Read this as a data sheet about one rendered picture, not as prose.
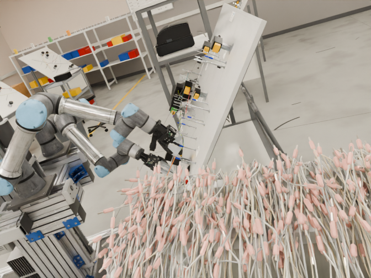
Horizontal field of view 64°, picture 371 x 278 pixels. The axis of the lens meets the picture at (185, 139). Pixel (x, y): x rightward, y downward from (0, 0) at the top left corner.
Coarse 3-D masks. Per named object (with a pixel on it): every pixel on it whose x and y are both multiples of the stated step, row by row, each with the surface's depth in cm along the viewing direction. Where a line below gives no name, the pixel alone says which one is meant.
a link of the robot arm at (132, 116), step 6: (126, 108) 134; (132, 108) 134; (138, 108) 136; (126, 114) 134; (132, 114) 134; (138, 114) 135; (144, 114) 137; (126, 120) 136; (132, 120) 135; (138, 120) 136; (144, 120) 137; (132, 126) 137; (138, 126) 138
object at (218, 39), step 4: (216, 36) 133; (220, 36) 138; (216, 40) 130; (220, 40) 131; (212, 44) 132; (224, 44) 132; (232, 44) 132; (212, 48) 132; (220, 48) 131; (224, 48) 134; (228, 48) 135
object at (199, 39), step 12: (156, 0) 233; (168, 0) 208; (204, 12) 211; (144, 24) 215; (204, 24) 266; (144, 36) 219; (156, 36) 271; (204, 36) 254; (192, 48) 226; (156, 60) 226; (168, 60) 227; (168, 72) 286; (168, 96) 239; (180, 108) 244
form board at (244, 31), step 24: (216, 24) 207; (240, 24) 130; (264, 24) 99; (240, 48) 117; (216, 72) 153; (240, 72) 106; (216, 96) 136; (216, 120) 121; (192, 144) 163; (192, 168) 143
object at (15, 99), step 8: (0, 88) 571; (8, 88) 583; (0, 96) 569; (8, 96) 580; (16, 96) 592; (24, 96) 604; (0, 104) 554; (8, 104) 561; (16, 104) 576; (0, 112) 542; (8, 112) 552; (8, 120) 542
